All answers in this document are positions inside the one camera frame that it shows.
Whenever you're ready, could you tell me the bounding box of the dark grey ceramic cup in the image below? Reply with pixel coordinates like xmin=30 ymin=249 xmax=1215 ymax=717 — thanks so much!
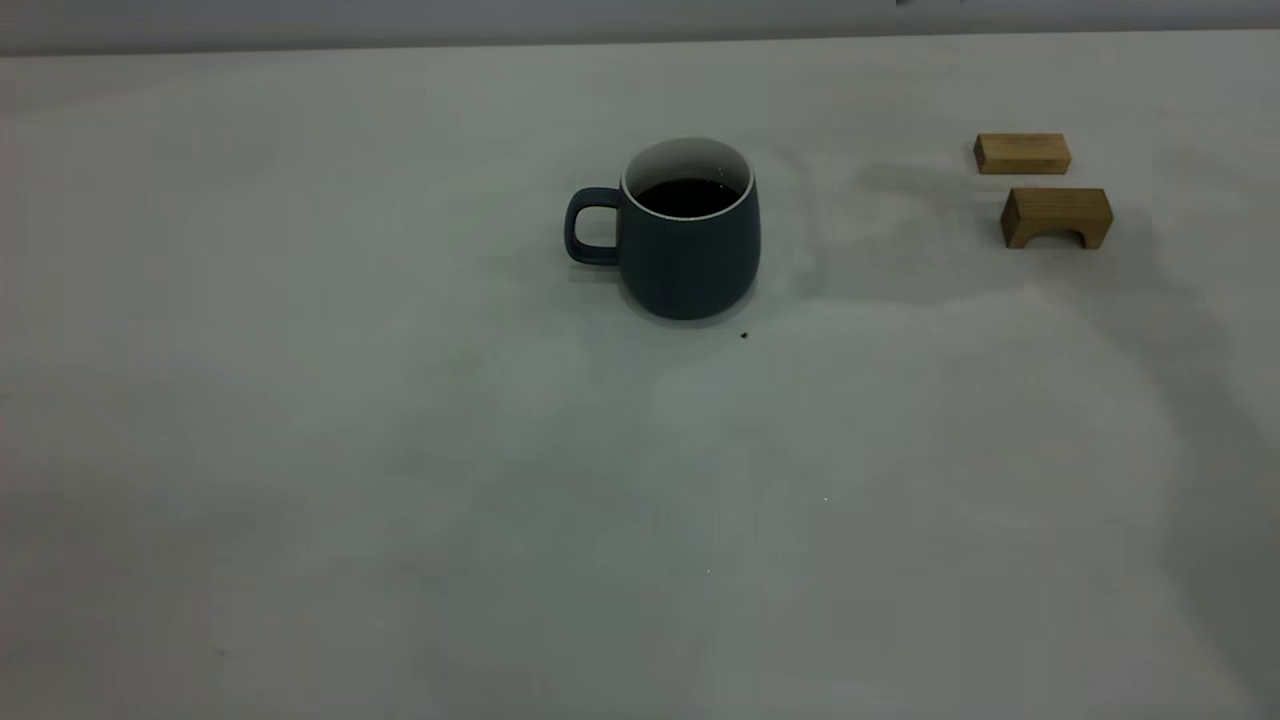
xmin=564 ymin=137 xmax=762 ymax=322

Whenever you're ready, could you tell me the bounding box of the flat rectangular wooden block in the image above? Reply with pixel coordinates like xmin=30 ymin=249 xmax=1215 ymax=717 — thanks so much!
xmin=974 ymin=134 xmax=1072 ymax=177

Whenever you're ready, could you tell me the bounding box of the arched wooden block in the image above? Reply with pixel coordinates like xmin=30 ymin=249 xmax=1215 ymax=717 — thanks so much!
xmin=1001 ymin=188 xmax=1114 ymax=250

